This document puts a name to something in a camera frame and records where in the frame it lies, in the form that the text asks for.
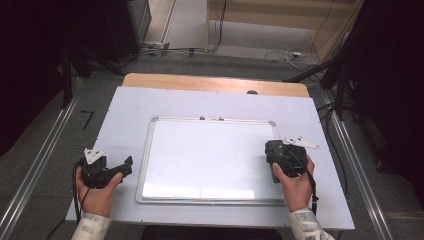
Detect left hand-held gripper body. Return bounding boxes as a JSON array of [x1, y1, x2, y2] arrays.
[[80, 148, 118, 190]]

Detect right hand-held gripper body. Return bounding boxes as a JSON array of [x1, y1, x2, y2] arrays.
[[281, 135, 321, 179]]

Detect black whiteboard eraser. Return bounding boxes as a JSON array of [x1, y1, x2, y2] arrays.
[[264, 139, 284, 185]]

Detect silver framed whiteboard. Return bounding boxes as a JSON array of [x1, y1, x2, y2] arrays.
[[135, 116, 287, 206]]

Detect person's left hand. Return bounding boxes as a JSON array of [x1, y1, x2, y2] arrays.
[[75, 167, 124, 218]]

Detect person's right hand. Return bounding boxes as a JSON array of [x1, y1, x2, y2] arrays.
[[272, 154, 316, 213]]

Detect white table cover sheet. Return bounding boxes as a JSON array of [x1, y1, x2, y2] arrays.
[[65, 86, 355, 231]]

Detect black tripod stand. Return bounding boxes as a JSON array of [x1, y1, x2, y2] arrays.
[[282, 33, 361, 122]]

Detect black metal stand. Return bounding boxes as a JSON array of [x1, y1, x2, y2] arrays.
[[60, 44, 74, 110]]

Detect wooden table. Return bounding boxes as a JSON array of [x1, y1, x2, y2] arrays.
[[122, 72, 311, 98]]

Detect wooden shelf unit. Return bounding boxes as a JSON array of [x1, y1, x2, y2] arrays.
[[204, 0, 366, 63]]

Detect black cabinet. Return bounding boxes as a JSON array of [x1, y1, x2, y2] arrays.
[[99, 0, 153, 63]]

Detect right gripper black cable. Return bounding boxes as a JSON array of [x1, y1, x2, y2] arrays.
[[285, 146, 320, 217]]

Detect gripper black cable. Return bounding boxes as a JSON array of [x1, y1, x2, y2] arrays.
[[285, 146, 320, 217], [44, 159, 94, 240]]

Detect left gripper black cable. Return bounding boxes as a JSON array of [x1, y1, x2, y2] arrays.
[[44, 159, 94, 240]]

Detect black cable beside table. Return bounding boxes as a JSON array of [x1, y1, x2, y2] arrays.
[[316, 101, 351, 203]]

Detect aluminium floor rail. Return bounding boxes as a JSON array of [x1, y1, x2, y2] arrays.
[[0, 78, 83, 240], [321, 89, 396, 240]]

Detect white floor cable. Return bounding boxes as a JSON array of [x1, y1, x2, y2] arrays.
[[264, 47, 313, 72]]

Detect black floor cables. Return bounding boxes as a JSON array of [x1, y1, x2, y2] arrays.
[[116, 0, 229, 66]]

